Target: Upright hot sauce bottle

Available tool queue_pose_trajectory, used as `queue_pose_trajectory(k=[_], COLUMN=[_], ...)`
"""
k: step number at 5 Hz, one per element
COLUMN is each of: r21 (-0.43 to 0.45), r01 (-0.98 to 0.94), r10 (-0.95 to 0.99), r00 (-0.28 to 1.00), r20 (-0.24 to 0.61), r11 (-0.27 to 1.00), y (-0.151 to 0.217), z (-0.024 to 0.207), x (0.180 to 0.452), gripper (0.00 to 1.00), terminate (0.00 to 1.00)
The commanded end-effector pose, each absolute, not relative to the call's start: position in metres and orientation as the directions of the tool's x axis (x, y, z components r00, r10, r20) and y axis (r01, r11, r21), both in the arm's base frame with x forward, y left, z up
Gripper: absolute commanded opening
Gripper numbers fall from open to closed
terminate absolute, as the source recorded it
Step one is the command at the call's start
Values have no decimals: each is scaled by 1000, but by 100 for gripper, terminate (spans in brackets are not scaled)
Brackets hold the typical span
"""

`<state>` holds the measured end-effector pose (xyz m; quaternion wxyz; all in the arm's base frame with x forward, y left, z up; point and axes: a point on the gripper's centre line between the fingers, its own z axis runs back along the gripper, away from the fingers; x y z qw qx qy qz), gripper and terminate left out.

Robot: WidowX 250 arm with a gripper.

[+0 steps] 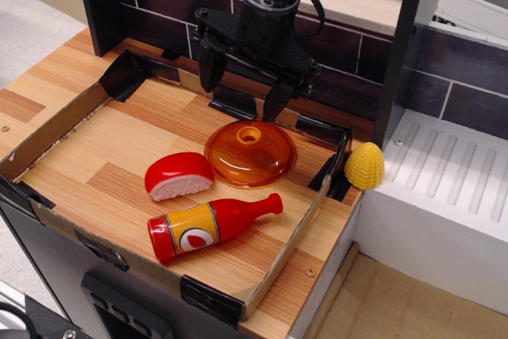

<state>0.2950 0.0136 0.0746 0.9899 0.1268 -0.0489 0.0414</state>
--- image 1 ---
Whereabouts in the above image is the red hot sauce bottle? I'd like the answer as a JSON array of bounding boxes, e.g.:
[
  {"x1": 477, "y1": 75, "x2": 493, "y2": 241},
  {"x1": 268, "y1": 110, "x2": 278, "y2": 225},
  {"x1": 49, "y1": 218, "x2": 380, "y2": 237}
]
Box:
[{"x1": 147, "y1": 193, "x2": 283, "y2": 261}]

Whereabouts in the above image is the red white toy sushi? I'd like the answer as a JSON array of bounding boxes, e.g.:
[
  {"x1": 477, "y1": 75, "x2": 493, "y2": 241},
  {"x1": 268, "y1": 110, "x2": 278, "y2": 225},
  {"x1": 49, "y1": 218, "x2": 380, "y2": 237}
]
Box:
[{"x1": 144, "y1": 152, "x2": 214, "y2": 202}]

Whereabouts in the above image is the black cable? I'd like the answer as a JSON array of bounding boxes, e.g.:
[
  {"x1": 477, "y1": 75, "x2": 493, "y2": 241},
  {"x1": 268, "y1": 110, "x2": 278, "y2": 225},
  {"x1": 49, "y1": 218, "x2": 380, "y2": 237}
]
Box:
[{"x1": 295, "y1": 0, "x2": 327, "y2": 40}]

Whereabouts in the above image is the black vertical post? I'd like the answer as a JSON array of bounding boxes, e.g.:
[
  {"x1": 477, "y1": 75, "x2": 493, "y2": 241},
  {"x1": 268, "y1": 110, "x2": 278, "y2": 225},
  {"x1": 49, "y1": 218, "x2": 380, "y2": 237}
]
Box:
[{"x1": 371, "y1": 0, "x2": 438, "y2": 149}]

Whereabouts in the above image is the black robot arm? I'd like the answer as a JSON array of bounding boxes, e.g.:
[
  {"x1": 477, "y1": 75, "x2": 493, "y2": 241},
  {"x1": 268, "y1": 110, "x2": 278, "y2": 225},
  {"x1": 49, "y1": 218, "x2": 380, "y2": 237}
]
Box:
[{"x1": 194, "y1": 0, "x2": 325, "y2": 121}]

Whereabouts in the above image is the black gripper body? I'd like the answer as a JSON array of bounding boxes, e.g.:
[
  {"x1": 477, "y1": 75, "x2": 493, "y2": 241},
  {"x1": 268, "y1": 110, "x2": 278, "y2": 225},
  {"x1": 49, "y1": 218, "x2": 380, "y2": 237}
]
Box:
[{"x1": 194, "y1": 0, "x2": 320, "y2": 96}]

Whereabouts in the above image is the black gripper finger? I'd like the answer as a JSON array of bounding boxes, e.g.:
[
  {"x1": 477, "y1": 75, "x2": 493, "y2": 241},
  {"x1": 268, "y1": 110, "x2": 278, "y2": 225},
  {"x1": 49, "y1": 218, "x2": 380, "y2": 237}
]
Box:
[
  {"x1": 198, "y1": 35, "x2": 227, "y2": 93},
  {"x1": 262, "y1": 79, "x2": 298, "y2": 122}
]

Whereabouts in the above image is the yellow toy corn piece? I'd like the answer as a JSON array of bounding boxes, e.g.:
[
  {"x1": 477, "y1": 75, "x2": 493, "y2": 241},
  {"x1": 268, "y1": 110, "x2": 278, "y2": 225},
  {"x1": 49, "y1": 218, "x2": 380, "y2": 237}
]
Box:
[{"x1": 344, "y1": 142, "x2": 385, "y2": 191}]

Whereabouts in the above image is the orange transparent pot lid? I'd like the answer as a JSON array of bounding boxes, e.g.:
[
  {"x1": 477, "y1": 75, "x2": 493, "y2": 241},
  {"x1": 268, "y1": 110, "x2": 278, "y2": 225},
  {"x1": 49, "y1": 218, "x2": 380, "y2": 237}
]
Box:
[{"x1": 204, "y1": 121, "x2": 297, "y2": 188}]

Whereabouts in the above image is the white dish drainer sink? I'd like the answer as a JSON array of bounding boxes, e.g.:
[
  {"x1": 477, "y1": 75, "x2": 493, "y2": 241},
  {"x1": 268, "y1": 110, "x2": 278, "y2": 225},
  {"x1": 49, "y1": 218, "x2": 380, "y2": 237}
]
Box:
[{"x1": 355, "y1": 111, "x2": 507, "y2": 314}]

